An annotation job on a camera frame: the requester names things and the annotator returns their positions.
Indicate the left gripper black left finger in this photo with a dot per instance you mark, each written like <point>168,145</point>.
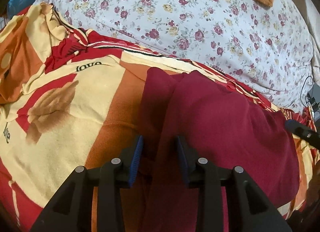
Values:
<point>70,208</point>

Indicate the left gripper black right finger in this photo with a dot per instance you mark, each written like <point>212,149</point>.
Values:
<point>249,209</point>

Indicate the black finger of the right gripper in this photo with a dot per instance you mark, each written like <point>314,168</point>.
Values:
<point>303,132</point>

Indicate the dark red garment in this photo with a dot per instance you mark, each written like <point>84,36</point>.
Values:
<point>224,127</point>

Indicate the white floral quilt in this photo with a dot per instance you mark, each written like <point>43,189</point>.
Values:
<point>268,49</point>

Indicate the red orange cream bedsheet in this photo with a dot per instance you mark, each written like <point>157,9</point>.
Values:
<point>71,97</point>

